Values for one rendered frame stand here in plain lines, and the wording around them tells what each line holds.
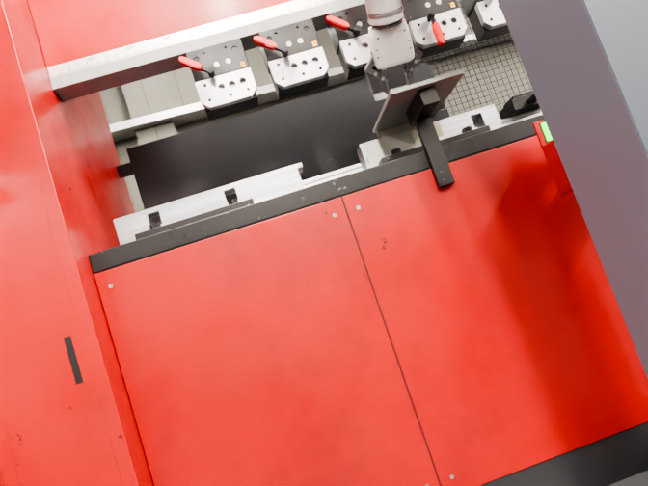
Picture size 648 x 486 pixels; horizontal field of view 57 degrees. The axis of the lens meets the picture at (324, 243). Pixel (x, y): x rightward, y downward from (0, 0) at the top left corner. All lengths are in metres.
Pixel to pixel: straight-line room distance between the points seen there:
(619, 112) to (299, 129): 1.42
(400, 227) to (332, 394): 0.42
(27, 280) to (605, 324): 1.31
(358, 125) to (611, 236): 1.34
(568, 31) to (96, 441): 1.13
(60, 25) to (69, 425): 1.02
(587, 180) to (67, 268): 1.02
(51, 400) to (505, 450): 0.99
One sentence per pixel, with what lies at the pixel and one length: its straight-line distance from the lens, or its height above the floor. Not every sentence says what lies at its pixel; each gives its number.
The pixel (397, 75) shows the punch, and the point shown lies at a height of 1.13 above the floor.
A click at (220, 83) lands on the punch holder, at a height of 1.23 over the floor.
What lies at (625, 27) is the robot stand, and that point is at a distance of 0.96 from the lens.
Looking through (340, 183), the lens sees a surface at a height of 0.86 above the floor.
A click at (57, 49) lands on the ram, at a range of 1.77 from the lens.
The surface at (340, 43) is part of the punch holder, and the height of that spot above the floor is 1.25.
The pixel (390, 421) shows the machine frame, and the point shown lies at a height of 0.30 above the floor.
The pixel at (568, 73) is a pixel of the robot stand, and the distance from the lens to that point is 0.99.
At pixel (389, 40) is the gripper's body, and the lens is 1.51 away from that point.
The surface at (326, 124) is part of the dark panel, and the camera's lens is 2.17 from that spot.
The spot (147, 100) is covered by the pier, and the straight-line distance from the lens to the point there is 5.03.
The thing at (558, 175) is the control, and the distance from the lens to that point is 1.46.
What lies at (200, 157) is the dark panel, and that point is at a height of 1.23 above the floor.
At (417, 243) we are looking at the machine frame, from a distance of 1.44.
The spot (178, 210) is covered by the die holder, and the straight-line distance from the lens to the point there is 1.56.
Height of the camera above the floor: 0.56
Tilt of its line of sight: 7 degrees up
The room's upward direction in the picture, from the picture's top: 19 degrees counter-clockwise
